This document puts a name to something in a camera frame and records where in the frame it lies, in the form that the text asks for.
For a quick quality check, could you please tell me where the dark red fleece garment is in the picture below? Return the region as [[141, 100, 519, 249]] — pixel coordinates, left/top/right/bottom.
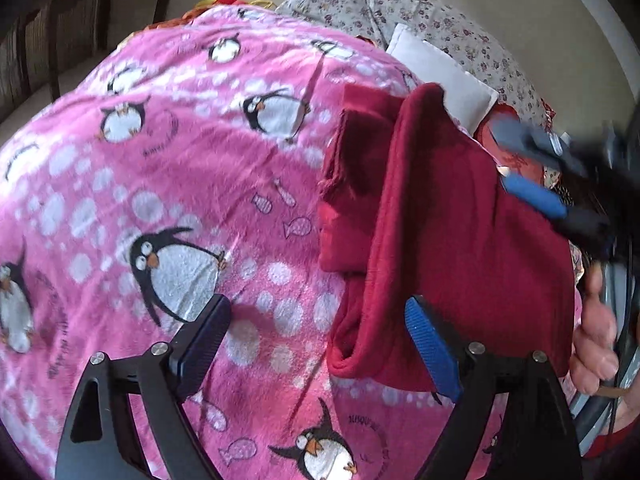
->
[[318, 84, 575, 391]]

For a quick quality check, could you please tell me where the red and grey sleeve forearm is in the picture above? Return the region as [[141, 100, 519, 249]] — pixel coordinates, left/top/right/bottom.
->
[[582, 396, 639, 480]]

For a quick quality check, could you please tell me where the person right hand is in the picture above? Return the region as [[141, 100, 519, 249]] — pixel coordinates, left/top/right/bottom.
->
[[570, 262, 620, 396]]

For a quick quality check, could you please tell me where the red heart cushion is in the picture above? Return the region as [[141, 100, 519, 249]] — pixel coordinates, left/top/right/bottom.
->
[[472, 103, 557, 189]]

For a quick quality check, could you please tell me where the white pillow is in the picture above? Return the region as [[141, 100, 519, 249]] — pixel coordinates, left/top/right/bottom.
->
[[386, 24, 499, 136]]

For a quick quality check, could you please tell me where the floral quilt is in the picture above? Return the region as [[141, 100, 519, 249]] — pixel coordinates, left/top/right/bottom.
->
[[276, 0, 554, 130]]

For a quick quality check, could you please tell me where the pink penguin blanket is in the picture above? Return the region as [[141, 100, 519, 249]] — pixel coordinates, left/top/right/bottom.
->
[[1, 6, 451, 479]]

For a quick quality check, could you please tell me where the dark wooden side table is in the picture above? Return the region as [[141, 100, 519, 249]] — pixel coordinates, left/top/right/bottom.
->
[[1, 0, 169, 119]]

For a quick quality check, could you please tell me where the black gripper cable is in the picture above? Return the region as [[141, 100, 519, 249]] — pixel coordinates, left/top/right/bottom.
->
[[598, 383, 632, 451]]

